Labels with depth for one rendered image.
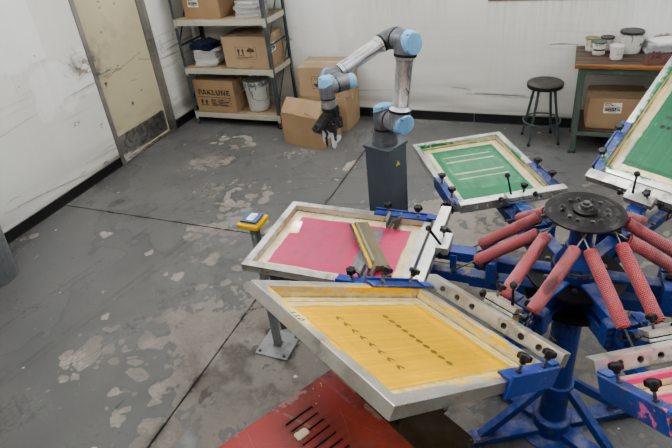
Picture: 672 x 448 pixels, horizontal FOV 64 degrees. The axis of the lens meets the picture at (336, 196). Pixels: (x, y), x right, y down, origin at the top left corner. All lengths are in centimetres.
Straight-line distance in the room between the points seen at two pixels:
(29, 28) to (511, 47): 457
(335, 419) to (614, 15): 492
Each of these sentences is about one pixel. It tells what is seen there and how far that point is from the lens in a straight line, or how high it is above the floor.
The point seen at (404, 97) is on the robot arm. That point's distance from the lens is 284.
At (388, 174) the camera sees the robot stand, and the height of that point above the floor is 105.
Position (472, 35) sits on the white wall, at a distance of 604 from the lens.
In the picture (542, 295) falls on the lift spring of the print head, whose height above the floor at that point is 114.
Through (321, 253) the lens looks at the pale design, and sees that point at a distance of 264.
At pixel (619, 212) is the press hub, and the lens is 234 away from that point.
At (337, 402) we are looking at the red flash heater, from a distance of 181.
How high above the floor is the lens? 251
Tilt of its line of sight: 30 degrees down
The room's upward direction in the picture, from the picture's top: 6 degrees counter-clockwise
